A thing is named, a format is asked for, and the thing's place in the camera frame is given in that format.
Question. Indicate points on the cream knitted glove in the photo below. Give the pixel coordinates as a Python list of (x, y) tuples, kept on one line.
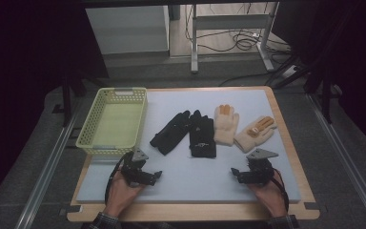
[(225, 125), (254, 135)]

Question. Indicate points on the white foam mat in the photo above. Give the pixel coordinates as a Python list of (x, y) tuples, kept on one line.
[(190, 181)]

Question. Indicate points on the black glove with white print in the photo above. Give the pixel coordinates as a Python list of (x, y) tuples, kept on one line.
[(202, 138)]

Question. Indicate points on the black stand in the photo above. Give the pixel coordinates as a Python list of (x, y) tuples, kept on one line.
[(67, 101), (325, 95)]

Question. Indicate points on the person's right hand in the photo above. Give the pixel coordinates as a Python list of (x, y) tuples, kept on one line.
[(273, 198)]

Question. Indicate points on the white power strip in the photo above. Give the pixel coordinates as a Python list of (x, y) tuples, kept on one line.
[(289, 71)]

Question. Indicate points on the white cabinet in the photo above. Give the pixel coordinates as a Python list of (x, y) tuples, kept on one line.
[(128, 30)]

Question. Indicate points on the pale yellow plastic basket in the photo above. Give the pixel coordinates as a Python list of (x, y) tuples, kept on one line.
[(116, 125)]

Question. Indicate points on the plain black glove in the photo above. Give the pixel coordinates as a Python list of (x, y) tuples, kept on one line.
[(171, 133)]

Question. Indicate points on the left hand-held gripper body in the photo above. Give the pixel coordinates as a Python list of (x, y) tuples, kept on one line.
[(133, 167)]

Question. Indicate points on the metal floor rail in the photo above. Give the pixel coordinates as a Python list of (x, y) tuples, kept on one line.
[(349, 165), (46, 175)]

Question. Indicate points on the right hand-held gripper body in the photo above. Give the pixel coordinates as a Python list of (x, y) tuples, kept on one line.
[(261, 171)]

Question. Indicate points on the white metal stand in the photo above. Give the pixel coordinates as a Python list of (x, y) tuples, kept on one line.
[(232, 22)]

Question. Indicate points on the person's left hand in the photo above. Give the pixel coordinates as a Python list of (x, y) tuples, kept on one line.
[(119, 195)]

